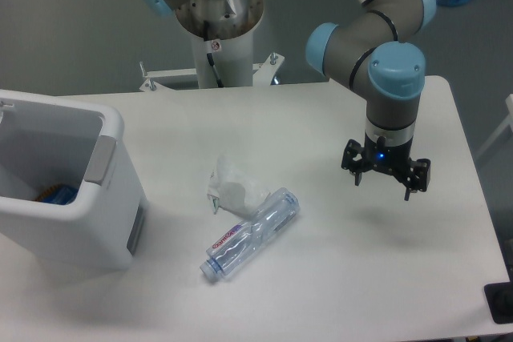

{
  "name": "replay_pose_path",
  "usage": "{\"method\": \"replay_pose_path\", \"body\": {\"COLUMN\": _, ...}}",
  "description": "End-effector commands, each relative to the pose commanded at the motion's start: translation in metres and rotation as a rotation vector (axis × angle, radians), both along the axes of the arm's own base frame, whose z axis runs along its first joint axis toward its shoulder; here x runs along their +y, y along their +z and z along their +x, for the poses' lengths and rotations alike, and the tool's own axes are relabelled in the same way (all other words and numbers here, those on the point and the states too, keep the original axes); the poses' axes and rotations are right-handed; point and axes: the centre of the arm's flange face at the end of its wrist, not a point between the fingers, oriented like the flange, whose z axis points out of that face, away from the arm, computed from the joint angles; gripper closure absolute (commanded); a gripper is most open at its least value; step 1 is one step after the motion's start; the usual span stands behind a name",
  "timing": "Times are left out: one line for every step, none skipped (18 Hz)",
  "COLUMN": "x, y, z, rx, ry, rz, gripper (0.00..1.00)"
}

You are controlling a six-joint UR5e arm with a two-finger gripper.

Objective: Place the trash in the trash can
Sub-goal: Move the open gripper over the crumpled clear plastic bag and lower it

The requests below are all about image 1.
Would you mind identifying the clear plastic water bottle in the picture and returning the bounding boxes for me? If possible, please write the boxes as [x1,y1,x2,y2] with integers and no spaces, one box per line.
[200,187,300,283]

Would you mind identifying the white furniture frame right edge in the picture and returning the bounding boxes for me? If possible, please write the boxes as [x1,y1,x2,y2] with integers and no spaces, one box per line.
[475,94,512,167]

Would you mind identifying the black clamp at table edge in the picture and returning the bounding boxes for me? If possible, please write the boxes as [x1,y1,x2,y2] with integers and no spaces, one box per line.
[484,282,512,324]

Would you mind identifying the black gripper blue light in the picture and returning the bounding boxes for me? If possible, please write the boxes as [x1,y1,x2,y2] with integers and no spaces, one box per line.
[341,135,431,201]

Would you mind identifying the white plastic trash can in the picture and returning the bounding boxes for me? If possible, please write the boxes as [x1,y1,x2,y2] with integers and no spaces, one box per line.
[1,90,146,269]

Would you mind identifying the black cable on pedestal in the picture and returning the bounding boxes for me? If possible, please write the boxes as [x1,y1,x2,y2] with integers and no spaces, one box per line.
[203,20,224,88]

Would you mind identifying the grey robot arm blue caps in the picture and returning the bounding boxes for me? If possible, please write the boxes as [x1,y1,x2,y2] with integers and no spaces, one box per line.
[144,0,436,193]

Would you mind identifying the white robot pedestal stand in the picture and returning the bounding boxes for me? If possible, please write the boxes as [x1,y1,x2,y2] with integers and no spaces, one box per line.
[139,0,285,91]

